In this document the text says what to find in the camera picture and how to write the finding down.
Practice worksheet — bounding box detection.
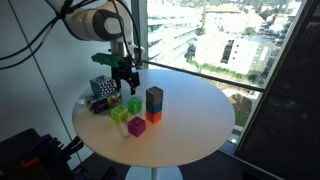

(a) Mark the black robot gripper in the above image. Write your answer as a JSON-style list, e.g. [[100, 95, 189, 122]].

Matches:
[[111, 57, 140, 95]]

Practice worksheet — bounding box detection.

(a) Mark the green block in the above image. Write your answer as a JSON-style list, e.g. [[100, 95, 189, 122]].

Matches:
[[127, 97, 142, 114]]

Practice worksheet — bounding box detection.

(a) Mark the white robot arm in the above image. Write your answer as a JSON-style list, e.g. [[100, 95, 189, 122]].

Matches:
[[45, 0, 144, 95]]

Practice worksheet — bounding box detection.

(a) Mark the grey block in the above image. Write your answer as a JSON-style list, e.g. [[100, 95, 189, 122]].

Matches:
[[146, 86, 163, 105]]

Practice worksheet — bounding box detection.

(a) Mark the yellow-green block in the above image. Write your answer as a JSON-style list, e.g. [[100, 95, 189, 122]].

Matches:
[[111, 105, 129, 123]]

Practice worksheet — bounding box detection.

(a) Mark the blue block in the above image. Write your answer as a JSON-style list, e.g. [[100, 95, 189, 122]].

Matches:
[[146, 103, 162, 115]]

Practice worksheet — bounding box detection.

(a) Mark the magenta block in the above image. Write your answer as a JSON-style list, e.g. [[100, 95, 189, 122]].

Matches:
[[128, 117, 146, 137]]

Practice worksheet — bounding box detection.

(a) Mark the orange block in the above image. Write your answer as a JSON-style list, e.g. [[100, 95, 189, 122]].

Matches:
[[145, 112, 162, 124]]

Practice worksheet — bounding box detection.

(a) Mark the red green picture cube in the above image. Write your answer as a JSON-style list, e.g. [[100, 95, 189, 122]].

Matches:
[[107, 91, 122, 107]]

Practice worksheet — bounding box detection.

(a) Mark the black white patterned cube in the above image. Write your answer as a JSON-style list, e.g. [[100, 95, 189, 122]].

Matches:
[[90, 75, 116, 97]]

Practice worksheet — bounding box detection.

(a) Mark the dark picture cube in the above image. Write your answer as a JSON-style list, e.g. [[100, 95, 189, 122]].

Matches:
[[85, 95, 109, 114]]

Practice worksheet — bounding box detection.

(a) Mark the round white table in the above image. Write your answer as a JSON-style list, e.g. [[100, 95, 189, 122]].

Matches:
[[72, 69, 235, 180]]

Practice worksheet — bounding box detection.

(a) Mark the black window railing bar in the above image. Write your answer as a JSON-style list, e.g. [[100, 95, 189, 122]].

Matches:
[[142, 60, 265, 93]]

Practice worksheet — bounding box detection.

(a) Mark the black equipment with red part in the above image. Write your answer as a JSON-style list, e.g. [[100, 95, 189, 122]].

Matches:
[[0, 128, 118, 180]]

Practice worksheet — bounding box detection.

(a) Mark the dark panel at right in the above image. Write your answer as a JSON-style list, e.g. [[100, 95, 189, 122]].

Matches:
[[237, 0, 320, 180]]

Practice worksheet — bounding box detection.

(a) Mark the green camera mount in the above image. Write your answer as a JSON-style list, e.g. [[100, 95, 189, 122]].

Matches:
[[91, 53, 123, 68]]

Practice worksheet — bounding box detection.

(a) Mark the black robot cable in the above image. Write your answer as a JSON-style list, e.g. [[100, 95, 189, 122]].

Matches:
[[0, 0, 78, 71]]

